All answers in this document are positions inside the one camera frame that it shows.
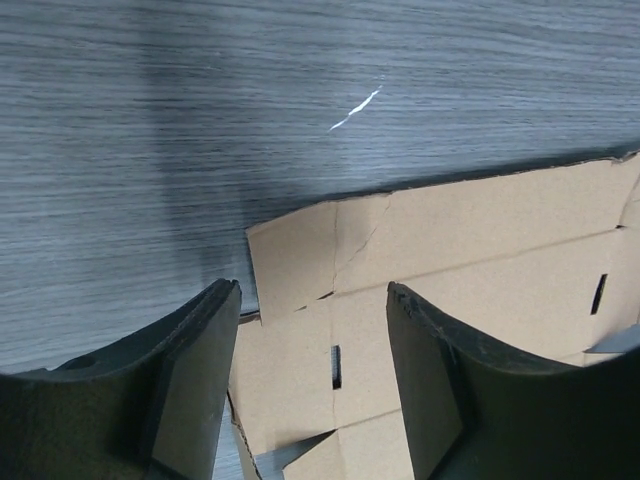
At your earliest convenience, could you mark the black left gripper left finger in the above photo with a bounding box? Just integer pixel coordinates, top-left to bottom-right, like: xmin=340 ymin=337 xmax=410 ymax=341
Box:
xmin=1 ymin=279 xmax=242 ymax=479

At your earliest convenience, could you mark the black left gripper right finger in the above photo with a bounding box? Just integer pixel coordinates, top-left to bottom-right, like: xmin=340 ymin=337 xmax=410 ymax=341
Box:
xmin=386 ymin=282 xmax=639 ymax=479

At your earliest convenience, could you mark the small cardboard box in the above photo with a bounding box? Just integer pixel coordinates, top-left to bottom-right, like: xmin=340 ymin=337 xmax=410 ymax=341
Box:
xmin=229 ymin=154 xmax=639 ymax=479

